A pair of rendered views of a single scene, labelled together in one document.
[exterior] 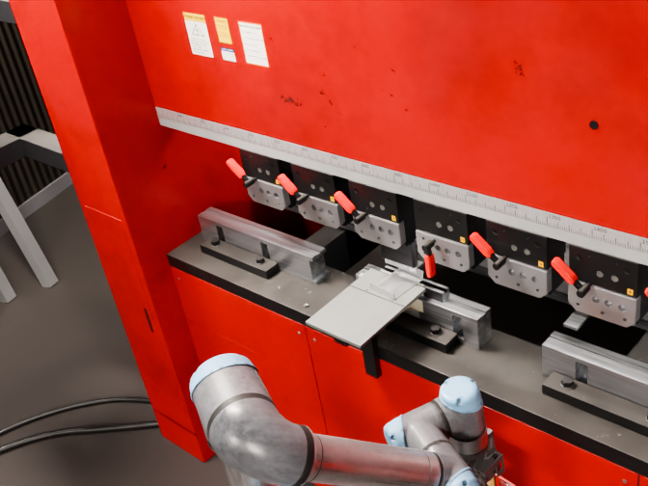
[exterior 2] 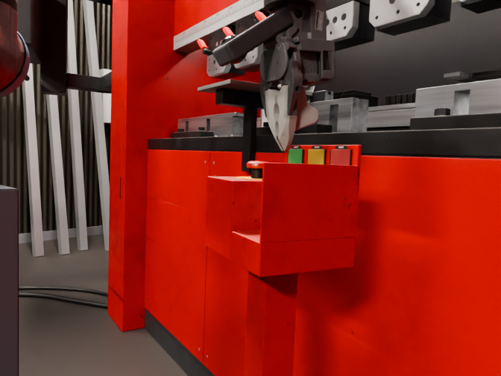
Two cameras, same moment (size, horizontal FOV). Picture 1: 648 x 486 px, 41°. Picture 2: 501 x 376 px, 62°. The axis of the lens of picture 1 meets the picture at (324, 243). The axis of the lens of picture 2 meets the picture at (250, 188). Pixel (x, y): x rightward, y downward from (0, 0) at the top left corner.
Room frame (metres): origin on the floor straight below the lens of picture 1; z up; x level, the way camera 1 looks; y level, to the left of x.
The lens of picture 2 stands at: (0.60, -0.27, 0.82)
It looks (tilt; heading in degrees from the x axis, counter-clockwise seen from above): 4 degrees down; 9
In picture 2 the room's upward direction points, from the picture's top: 2 degrees clockwise
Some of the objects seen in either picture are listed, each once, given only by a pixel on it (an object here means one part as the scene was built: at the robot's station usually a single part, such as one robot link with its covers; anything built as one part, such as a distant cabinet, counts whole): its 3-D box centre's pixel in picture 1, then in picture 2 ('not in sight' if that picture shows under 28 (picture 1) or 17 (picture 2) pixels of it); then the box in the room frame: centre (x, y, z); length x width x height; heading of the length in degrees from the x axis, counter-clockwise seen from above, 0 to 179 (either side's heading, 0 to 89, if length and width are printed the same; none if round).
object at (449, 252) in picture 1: (450, 228); (343, 10); (1.72, -0.30, 1.20); 0.15 x 0.09 x 0.17; 43
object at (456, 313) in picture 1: (420, 304); (307, 121); (1.81, -0.22, 0.92); 0.39 x 0.06 x 0.10; 43
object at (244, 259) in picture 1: (238, 256); (190, 136); (2.25, 0.27, 0.89); 0.30 x 0.05 x 0.03; 43
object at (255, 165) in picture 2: not in sight; (257, 171); (1.28, -0.16, 0.79); 0.04 x 0.04 x 0.04
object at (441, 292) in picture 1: (414, 283); (304, 100); (1.82, -0.21, 0.99); 0.20 x 0.03 x 0.03; 43
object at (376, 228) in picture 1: (385, 207); not in sight; (1.86, -0.17, 1.20); 0.15 x 0.09 x 0.17; 43
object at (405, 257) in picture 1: (398, 253); not in sight; (1.85, -0.18, 1.07); 0.10 x 0.02 x 0.10; 43
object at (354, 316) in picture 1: (365, 306); (254, 91); (1.75, -0.08, 1.00); 0.26 x 0.18 x 0.01; 133
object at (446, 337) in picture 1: (404, 324); (287, 131); (1.78, -0.17, 0.89); 0.30 x 0.05 x 0.03; 43
